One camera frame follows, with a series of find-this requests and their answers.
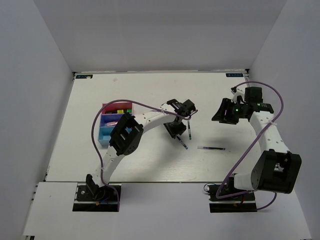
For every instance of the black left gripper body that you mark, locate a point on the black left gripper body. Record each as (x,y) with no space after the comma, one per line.
(175,128)

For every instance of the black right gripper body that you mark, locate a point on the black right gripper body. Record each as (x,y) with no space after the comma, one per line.
(238,112)

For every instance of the blue ink pen refill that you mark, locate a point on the blue ink pen refill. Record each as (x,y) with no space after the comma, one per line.
(182,143)

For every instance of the orange cap black highlighter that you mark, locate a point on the orange cap black highlighter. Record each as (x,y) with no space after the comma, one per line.
(112,112)

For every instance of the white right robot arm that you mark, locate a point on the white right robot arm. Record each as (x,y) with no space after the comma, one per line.
(277,168)

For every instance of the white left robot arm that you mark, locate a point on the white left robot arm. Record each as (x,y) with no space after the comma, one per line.
(126,136)

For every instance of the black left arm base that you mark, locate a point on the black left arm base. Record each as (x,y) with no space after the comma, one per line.
(84,201)

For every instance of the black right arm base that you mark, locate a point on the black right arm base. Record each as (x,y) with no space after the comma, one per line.
(244,203)

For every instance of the green ink pen refill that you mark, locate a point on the green ink pen refill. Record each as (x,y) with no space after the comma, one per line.
(189,130)

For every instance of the right corner table sticker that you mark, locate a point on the right corner table sticker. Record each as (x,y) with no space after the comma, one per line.
(234,75)

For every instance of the corner table sticker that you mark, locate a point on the corner table sticker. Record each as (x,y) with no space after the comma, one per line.
(234,75)
(84,76)

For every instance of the purple ink pen refill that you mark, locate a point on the purple ink pen refill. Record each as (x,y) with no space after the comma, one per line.
(210,148)

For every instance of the pink blue tiered organizer box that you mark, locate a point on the pink blue tiered organizer box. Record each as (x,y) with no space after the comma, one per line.
(104,135)

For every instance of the left corner table sticker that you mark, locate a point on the left corner table sticker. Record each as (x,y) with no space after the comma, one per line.
(84,76)

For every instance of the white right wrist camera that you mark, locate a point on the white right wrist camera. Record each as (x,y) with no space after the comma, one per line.
(238,95)

